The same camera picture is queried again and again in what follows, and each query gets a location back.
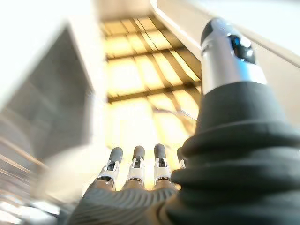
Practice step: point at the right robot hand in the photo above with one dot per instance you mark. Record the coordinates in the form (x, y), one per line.
(234, 152)

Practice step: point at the yellow window with dark frame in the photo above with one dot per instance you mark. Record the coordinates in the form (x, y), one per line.
(131, 77)

